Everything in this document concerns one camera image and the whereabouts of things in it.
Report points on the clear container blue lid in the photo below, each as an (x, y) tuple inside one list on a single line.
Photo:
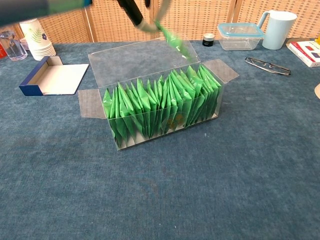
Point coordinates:
[(240, 37)]

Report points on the blue white cardboard tray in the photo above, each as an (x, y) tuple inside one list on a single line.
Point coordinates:
[(62, 78)]

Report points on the clear plastic water bottle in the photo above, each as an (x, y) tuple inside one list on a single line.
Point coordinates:
[(16, 51)]

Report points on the yellow snack bag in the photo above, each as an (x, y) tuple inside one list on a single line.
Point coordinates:
[(318, 39)]

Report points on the light blue plastic pitcher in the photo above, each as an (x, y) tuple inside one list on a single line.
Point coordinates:
[(277, 32)]

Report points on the clear box of green packets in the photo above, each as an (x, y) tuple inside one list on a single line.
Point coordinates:
[(222, 71)]

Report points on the black rimmed eyeglasses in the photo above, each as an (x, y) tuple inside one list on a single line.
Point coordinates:
[(277, 69)]

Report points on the row of green tea bags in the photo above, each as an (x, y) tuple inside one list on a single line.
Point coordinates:
[(155, 105)]

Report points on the beige upturned bowl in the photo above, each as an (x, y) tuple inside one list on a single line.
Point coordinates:
[(318, 91)]

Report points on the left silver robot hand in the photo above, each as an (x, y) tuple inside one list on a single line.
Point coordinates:
[(133, 12)]

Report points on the blue carpet table cover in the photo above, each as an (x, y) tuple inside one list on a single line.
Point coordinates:
[(160, 195)]

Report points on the woven rattan folding screen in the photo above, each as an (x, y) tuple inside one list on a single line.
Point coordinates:
[(200, 15)]

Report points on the small black jar silver lid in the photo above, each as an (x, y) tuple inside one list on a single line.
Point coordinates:
[(208, 40)]

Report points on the white red blue box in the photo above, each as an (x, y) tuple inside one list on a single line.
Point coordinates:
[(303, 53)]

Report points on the red lidded plastic jar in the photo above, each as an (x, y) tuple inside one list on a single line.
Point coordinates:
[(2, 50)]

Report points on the stack of white paper cups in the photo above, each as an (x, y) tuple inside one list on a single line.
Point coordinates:
[(37, 40)]

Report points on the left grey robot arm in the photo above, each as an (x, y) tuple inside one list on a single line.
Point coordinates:
[(30, 8)]

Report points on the single green packet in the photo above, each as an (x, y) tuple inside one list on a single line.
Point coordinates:
[(175, 41)]

